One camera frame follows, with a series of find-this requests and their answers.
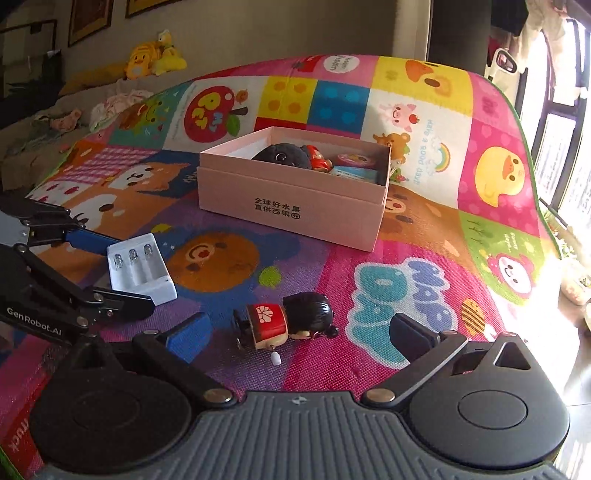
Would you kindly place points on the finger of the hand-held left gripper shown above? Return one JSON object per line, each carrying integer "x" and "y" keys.
{"x": 92, "y": 241}
{"x": 124, "y": 307}

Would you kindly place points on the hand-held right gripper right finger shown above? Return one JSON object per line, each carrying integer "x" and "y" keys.
{"x": 408, "y": 334}

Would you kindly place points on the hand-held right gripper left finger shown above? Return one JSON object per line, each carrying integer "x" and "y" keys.
{"x": 194, "y": 332}

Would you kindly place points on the white battery charger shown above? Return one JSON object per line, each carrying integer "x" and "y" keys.
{"x": 147, "y": 281}

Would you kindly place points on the black-haired red wind-up doll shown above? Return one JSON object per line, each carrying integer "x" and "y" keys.
{"x": 268, "y": 323}

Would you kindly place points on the pink cardboard box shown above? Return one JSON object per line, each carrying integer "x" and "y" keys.
{"x": 286, "y": 207}

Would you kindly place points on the black plush toy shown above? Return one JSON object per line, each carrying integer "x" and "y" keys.
{"x": 281, "y": 156}

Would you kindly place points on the red hooded doll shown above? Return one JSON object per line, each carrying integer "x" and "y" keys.
{"x": 317, "y": 159}

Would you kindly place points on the colourful printed play mat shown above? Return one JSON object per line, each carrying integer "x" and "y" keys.
{"x": 415, "y": 221}

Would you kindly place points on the pink cloth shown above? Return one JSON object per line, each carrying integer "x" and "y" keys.
{"x": 64, "y": 120}

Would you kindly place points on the pink white clothes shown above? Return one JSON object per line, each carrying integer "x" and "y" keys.
{"x": 115, "y": 104}

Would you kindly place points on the grey sofa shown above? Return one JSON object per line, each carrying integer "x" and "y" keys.
{"x": 83, "y": 90}

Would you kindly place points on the blue paper packet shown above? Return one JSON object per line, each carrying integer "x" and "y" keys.
{"x": 355, "y": 174}

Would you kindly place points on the pink-lid small cup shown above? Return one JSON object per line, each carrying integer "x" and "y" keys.
{"x": 353, "y": 160}

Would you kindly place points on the yellow tiger plush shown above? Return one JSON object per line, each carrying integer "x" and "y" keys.
{"x": 138, "y": 60}

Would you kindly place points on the yellow dog plush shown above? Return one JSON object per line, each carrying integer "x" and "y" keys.
{"x": 170, "y": 57}

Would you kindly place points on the white plastic object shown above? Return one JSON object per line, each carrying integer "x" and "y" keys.
{"x": 503, "y": 64}

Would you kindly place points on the hanging clothes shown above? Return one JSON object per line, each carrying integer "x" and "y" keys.
{"x": 531, "y": 18}

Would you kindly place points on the dark picture frame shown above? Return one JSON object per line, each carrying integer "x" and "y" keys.
{"x": 90, "y": 21}

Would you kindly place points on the yellow-bordered picture frame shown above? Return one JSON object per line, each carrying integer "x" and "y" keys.
{"x": 152, "y": 7}

